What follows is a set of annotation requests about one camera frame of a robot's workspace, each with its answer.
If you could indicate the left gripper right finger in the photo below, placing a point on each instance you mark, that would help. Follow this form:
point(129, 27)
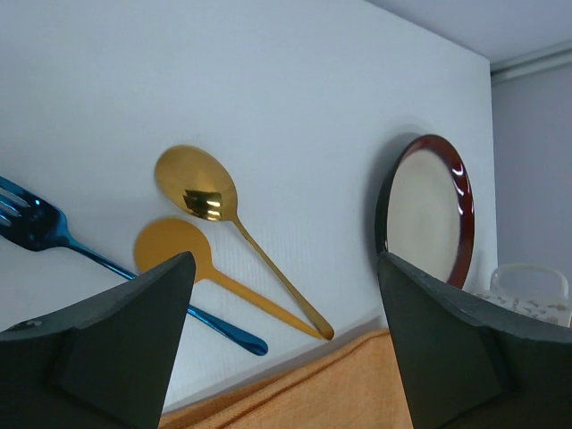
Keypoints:
point(467, 363)

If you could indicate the gold spoon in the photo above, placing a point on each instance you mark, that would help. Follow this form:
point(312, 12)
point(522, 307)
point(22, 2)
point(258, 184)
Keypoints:
point(168, 237)
point(199, 184)

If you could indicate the orange cloth placemat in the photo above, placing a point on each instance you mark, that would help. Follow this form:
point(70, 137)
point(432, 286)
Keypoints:
point(356, 386)

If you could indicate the blue metal fork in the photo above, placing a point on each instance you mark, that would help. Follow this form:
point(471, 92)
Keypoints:
point(31, 222)

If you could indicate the white floral mug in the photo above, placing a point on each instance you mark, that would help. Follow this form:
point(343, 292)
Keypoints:
point(539, 303)

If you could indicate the red rimmed plate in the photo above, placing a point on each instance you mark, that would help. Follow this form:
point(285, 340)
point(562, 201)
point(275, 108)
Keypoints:
point(425, 212)

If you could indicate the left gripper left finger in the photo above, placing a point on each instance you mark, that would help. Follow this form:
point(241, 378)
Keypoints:
point(103, 362)

